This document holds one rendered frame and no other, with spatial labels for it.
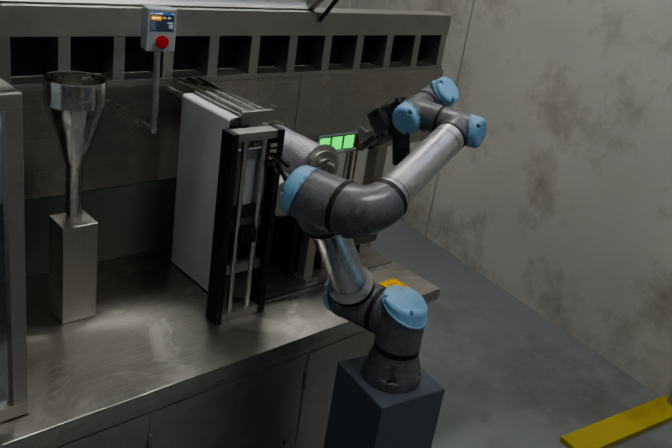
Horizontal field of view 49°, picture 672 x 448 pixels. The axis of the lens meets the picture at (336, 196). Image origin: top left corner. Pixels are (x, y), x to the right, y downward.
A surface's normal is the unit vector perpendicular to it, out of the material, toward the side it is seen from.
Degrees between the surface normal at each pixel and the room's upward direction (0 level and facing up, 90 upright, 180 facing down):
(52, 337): 0
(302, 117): 90
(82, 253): 90
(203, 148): 90
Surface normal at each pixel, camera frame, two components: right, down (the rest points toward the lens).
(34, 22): 0.65, 0.36
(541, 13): -0.83, 0.09
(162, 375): 0.14, -0.92
